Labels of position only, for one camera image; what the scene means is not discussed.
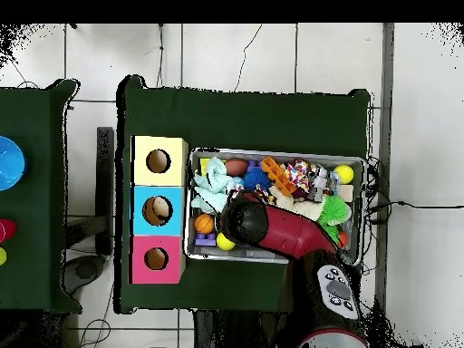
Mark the small colourful knotted cloth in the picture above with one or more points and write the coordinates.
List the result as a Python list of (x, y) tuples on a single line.
[(237, 188)]

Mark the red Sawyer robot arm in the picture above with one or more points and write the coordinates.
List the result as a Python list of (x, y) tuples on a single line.
[(290, 232)]

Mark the wooden box with three holes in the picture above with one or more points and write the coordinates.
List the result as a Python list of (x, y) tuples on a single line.
[(174, 174)]

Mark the mint green cloth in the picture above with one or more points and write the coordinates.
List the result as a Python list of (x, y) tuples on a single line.
[(214, 185)]

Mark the blue spiky rubber ball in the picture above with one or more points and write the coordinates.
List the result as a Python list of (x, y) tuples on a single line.
[(257, 179)]

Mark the orange mini basketball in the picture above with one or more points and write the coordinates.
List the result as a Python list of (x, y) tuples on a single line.
[(204, 223)]

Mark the orange plastic compartment tray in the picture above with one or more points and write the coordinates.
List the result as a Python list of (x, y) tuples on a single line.
[(277, 175)]

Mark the yellow ball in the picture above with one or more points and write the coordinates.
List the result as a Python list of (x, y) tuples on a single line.
[(224, 242), (343, 174)]

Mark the cream fluffy cloth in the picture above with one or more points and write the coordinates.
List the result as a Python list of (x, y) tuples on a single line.
[(297, 206)]

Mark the large colourful patterned cloth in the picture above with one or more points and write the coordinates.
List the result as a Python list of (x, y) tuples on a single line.
[(299, 174)]

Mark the dark green tablecloth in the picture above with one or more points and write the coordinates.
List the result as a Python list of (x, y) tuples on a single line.
[(36, 108), (235, 119)]

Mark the silver toy robot figure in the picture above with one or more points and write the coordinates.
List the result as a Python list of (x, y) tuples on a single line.
[(319, 181)]

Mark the green spiky rubber ball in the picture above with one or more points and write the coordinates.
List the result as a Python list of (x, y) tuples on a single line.
[(334, 210)]

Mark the blue bowl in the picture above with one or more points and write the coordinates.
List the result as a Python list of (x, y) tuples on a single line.
[(11, 163)]

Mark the red cup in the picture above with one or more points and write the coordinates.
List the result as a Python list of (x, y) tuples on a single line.
[(7, 230)]

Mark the small yellow object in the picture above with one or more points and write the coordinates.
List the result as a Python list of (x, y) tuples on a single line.
[(2, 256)]

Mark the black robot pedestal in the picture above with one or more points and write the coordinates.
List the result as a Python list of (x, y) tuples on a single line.
[(232, 330)]

